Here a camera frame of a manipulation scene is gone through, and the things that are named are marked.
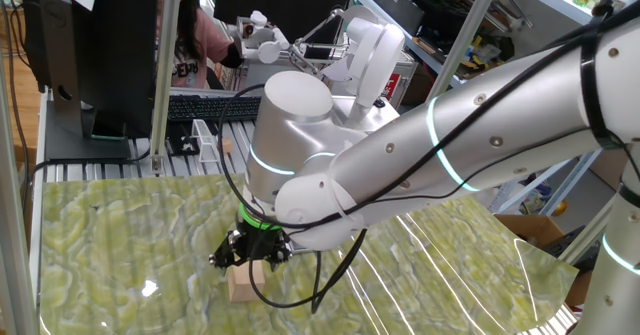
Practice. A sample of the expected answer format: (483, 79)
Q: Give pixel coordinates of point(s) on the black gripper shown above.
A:
(257, 240)

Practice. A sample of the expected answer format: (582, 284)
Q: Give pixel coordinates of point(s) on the light wooden cube block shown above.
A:
(245, 285)

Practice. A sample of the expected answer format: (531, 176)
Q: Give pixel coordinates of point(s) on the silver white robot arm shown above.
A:
(310, 125)

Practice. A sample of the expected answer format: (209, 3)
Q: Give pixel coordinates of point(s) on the small wooden peg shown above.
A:
(228, 146)

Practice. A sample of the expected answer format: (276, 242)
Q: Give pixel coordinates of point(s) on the green marble pattern mat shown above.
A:
(125, 250)

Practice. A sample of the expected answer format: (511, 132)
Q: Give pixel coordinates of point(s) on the black keyboard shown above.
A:
(215, 107)

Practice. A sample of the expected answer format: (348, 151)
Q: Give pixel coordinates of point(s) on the person in pink shirt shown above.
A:
(205, 40)

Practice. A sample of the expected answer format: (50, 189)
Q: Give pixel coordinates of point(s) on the white haptic control device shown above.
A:
(375, 50)

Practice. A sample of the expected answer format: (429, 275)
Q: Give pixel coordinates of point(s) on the black computer monitor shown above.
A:
(115, 50)

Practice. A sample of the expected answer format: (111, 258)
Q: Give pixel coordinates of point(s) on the brown cardboard box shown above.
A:
(530, 227)

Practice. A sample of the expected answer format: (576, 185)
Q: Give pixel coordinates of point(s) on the black laptop case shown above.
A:
(395, 2)

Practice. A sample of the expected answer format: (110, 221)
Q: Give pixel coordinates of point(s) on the yellow toy vehicle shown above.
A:
(472, 66)

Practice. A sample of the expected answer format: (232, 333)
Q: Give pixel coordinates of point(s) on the yellow ball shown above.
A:
(561, 208)

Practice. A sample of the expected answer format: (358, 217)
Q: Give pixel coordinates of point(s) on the black electronic device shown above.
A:
(570, 250)

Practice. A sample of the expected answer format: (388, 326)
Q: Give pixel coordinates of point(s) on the black bracket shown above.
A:
(182, 142)

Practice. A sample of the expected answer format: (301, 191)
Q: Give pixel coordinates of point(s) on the aluminium frame post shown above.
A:
(12, 225)
(585, 237)
(465, 30)
(165, 75)

